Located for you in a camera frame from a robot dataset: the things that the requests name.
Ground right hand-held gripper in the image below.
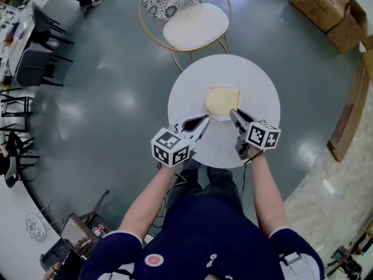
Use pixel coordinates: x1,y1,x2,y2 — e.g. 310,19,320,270
229,108,282,161

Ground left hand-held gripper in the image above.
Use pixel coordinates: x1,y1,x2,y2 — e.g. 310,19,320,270
150,113,210,168

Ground person's right forearm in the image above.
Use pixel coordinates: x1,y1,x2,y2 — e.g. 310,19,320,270
249,152,291,237

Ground person's left forearm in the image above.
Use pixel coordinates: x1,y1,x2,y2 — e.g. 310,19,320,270
118,163,188,239

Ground person's dark trousers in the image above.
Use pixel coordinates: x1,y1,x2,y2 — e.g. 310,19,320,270
165,158,243,215

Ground floral backed white chair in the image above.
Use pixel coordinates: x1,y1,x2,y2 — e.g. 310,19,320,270
138,0,233,72

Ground long wooden board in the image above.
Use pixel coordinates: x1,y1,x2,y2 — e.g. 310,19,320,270
326,50,373,163

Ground navy blue shirt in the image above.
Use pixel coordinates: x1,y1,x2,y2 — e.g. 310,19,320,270
78,195,326,280

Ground small brown cardboard box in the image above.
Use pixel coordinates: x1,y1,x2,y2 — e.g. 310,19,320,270
325,0,370,54

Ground round red white badge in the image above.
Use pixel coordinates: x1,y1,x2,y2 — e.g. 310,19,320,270
144,254,164,268

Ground large brown cardboard box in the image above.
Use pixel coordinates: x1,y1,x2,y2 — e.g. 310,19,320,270
289,0,353,34

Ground dark wicker basket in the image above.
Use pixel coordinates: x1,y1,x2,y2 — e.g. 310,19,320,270
59,212,114,260

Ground grey upholstered chair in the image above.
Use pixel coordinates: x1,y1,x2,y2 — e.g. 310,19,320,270
30,5,75,46
15,47,74,88

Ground black office chair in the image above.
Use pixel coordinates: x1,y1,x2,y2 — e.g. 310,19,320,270
4,131,41,188

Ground cluttered white table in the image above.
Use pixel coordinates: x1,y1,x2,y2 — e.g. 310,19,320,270
0,1,33,80

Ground thin black cable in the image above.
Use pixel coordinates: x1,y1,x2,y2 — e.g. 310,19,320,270
156,161,189,218
239,149,265,207

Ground black metal stool frame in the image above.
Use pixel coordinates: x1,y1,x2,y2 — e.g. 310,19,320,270
0,88,35,132

